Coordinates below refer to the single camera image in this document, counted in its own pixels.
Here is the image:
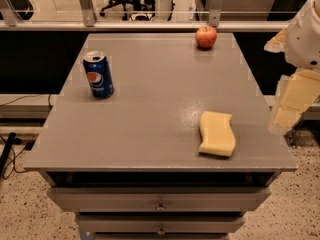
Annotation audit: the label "lower grey drawer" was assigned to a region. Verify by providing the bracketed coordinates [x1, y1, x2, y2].
[76, 214, 245, 235]

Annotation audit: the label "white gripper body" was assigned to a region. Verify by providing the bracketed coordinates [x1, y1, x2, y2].
[285, 0, 320, 69]

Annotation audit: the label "red apple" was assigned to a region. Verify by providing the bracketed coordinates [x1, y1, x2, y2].
[195, 26, 217, 49]

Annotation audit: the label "yellow sponge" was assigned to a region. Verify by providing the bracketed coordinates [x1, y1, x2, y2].
[199, 111, 236, 157]

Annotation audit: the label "grey drawer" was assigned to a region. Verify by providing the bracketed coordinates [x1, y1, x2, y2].
[76, 214, 245, 235]
[48, 187, 271, 212]

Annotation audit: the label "metal glass railing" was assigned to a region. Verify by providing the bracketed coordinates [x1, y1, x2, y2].
[0, 0, 300, 32]

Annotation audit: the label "black floor cables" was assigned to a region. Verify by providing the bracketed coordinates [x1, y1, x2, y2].
[0, 132, 34, 181]

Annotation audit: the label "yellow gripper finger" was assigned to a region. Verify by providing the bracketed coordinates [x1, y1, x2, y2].
[268, 68, 320, 135]
[264, 28, 287, 53]

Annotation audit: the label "middle grey drawer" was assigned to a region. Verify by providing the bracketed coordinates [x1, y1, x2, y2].
[48, 187, 271, 212]

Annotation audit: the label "blue pepsi can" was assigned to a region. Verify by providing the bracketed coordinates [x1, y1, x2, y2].
[83, 51, 114, 98]

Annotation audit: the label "grey drawer cabinet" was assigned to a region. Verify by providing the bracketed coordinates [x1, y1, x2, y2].
[25, 34, 296, 240]

